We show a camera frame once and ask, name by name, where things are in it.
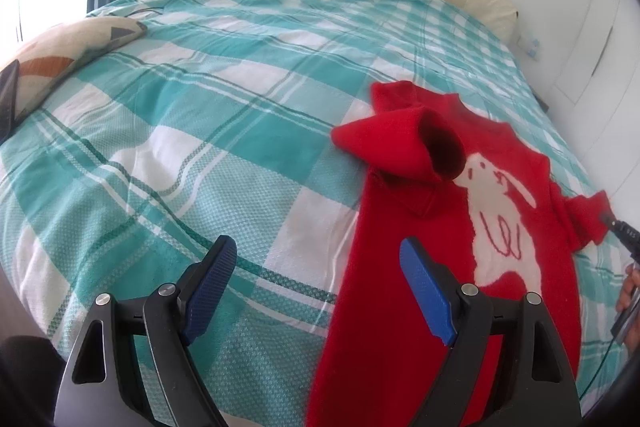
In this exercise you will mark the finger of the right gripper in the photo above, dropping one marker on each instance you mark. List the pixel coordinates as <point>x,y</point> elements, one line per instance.
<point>627,235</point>

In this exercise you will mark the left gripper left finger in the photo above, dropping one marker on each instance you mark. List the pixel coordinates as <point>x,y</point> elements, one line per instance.
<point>102,383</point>

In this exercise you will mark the patterned beige cushion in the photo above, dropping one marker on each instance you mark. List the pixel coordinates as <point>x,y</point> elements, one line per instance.
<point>42,65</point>

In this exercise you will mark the red sweater with white rabbit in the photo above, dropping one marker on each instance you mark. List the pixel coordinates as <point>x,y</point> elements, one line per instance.
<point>481,202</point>

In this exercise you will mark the white wardrobe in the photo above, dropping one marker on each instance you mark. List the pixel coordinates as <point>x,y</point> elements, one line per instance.
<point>595,101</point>

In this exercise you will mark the white wall socket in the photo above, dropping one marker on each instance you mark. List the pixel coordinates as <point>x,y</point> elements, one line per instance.
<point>530,46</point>

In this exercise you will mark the person's right hand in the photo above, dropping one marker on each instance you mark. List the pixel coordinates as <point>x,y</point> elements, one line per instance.
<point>630,285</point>

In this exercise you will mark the teal plaid bed cover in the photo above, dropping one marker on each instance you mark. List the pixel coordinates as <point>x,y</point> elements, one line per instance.
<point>218,121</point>

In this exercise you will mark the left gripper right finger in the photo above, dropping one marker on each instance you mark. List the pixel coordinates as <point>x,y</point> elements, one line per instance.
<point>533,383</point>

